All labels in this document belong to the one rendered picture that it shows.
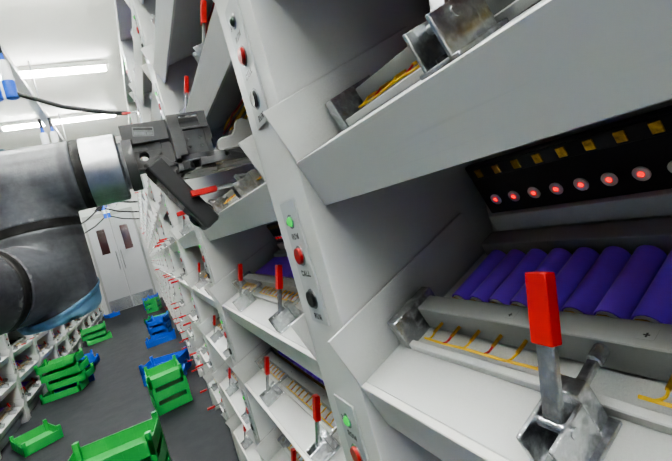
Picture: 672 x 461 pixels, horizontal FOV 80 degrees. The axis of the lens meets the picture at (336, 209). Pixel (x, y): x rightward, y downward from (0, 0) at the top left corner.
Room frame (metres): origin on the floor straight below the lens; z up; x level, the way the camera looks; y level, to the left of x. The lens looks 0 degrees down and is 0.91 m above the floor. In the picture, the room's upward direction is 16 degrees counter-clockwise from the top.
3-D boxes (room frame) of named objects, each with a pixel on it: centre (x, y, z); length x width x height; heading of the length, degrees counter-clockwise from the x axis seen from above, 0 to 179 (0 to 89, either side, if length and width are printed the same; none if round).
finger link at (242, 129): (0.60, 0.10, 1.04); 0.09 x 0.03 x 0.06; 107
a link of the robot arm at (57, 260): (0.49, 0.36, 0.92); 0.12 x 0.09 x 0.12; 169
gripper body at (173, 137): (0.57, 0.20, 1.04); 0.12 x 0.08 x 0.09; 115
